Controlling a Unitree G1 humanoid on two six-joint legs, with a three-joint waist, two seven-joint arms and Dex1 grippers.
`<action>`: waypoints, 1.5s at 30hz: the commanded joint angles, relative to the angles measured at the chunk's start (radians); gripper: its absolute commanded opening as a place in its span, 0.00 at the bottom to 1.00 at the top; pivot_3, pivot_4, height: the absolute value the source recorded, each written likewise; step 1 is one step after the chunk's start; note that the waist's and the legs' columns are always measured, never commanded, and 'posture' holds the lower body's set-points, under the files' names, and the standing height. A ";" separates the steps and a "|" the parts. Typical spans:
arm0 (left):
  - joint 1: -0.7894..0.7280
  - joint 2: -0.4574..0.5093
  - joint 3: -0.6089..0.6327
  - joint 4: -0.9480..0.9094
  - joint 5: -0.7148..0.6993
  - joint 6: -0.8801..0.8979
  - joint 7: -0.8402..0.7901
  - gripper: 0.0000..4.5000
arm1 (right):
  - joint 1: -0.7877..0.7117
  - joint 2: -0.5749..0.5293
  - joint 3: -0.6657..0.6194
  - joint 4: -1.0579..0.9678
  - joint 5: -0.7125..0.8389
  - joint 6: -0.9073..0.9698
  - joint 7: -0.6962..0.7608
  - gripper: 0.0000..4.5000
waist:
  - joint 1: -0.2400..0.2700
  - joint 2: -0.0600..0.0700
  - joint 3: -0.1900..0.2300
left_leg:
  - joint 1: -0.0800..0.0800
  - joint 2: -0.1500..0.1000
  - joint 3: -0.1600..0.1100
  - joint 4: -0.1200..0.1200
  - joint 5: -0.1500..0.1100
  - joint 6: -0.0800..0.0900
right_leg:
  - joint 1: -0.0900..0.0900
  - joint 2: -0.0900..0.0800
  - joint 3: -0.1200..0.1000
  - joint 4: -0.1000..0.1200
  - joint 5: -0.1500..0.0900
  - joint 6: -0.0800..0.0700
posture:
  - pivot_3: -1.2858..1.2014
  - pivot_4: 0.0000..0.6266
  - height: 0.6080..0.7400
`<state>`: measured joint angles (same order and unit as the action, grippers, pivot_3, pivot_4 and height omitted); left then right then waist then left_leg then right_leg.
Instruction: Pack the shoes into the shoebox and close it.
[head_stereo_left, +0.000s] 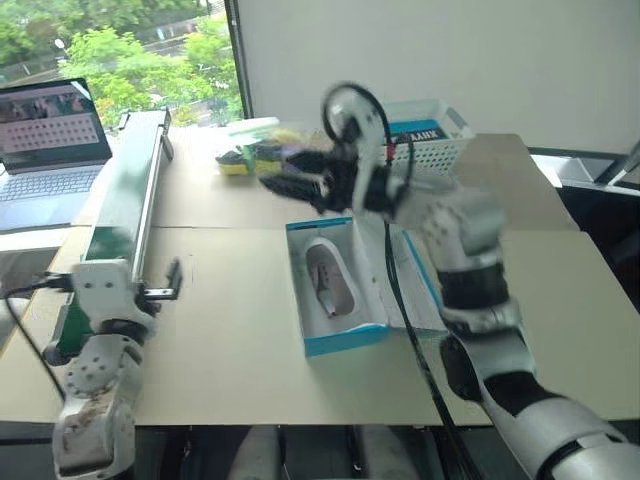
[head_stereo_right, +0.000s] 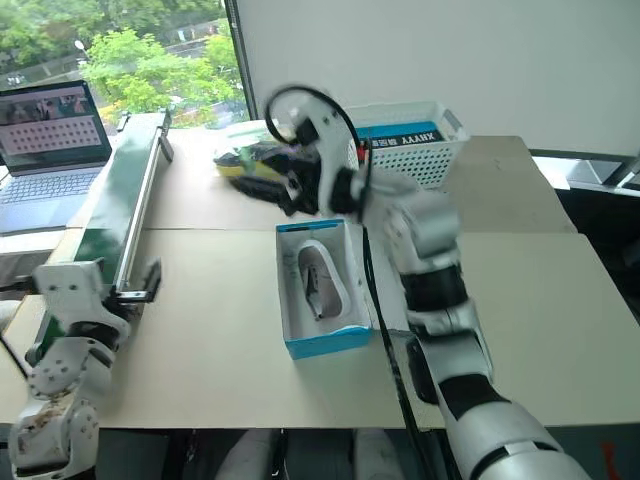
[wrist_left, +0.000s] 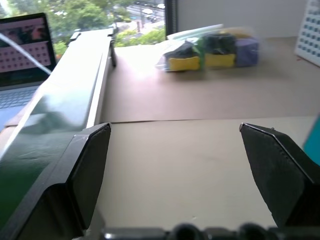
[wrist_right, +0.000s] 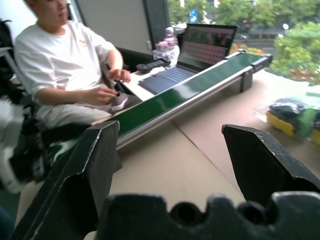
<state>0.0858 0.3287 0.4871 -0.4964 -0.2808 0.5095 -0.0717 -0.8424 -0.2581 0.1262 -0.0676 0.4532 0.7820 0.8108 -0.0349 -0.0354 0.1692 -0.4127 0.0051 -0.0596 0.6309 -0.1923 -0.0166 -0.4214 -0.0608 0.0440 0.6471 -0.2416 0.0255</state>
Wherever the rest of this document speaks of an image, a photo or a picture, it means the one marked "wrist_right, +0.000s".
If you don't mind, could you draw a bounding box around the clear plastic bag with cloths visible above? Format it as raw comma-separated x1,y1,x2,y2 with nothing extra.
252,91,320,145

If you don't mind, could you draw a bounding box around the grey shoe with white sole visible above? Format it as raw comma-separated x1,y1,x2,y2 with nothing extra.
109,91,130,112

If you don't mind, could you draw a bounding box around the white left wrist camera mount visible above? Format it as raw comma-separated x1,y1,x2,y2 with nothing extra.
0,99,26,195

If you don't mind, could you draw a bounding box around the person in white t-shirt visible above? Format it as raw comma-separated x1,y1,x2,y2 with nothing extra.
13,0,132,127

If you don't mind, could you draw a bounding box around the black office chair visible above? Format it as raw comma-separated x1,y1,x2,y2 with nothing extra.
0,18,35,107

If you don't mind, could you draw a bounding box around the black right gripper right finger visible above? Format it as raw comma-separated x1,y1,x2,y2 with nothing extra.
221,124,320,202

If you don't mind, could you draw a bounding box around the green belt conveyor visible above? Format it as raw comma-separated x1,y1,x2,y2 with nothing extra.
46,49,274,165

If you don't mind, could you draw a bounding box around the dark open laptop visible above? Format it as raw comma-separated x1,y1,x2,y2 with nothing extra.
138,23,239,96

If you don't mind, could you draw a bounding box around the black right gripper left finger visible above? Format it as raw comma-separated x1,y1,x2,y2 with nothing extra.
11,120,123,240

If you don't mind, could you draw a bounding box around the person's left hand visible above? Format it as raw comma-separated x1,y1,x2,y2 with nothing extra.
108,68,132,84

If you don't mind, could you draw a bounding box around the person's right hand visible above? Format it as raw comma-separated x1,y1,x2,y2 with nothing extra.
84,86,120,107

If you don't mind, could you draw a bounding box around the light side desk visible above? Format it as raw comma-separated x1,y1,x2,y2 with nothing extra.
90,63,201,126

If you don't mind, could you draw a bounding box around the black handheld controller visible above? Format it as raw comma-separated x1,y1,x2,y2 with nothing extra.
135,58,172,75

